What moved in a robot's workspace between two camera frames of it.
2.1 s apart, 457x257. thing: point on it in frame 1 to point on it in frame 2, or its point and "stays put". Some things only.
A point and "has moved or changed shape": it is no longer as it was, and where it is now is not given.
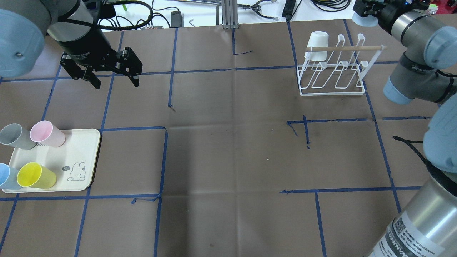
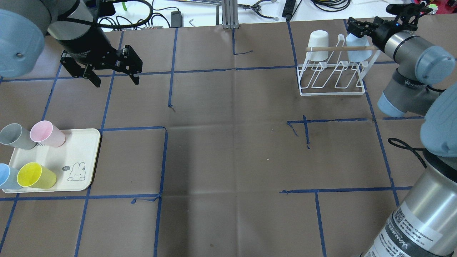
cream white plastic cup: x=318 y=39 stays put
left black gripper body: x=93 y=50 stays put
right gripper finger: x=363 y=8 to x=358 y=29
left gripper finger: x=86 y=73 stays put
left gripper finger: x=129 y=64 stays put
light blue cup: x=370 y=21 has moved or changed shape
